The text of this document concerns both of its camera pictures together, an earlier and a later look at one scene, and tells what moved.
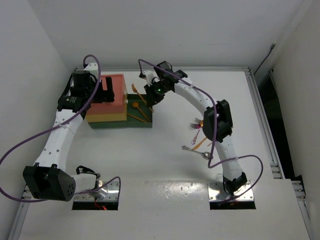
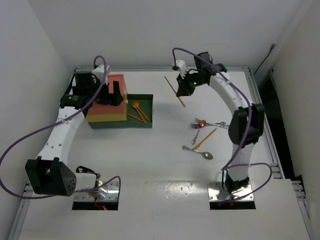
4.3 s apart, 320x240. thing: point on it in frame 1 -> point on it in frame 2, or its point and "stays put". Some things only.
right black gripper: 152,98 -> 183,89
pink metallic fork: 195,126 stays put
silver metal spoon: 206,155 stays put
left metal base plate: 109,193 stays put
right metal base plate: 217,193 stays put
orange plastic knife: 136,91 -> 144,114
